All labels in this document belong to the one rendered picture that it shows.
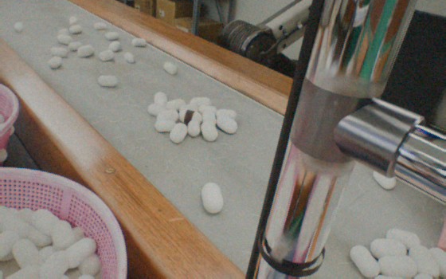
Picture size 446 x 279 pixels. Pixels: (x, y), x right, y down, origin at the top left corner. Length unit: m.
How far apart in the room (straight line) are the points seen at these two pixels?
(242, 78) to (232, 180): 0.30
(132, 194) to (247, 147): 0.20
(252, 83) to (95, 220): 0.42
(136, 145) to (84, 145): 0.07
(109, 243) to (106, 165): 0.10
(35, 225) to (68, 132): 0.13
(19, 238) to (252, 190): 0.24
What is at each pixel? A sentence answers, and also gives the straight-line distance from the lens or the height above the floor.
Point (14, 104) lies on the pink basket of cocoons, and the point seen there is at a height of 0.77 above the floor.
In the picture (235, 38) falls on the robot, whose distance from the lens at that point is 0.96.
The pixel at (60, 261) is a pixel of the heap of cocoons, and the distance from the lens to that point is 0.35.
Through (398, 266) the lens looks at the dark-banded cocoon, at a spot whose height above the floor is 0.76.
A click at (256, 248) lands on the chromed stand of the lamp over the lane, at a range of 0.16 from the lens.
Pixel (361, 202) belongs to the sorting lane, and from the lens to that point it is 0.47.
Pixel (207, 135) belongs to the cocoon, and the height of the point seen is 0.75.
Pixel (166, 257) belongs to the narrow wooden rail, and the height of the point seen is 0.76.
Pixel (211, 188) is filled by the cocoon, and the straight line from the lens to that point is 0.38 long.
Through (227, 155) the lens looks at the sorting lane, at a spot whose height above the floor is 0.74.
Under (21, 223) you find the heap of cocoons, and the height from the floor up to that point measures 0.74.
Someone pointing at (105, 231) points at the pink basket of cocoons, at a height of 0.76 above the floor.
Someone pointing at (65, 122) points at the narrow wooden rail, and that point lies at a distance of 0.50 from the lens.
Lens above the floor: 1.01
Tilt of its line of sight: 29 degrees down
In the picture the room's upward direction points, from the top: 8 degrees clockwise
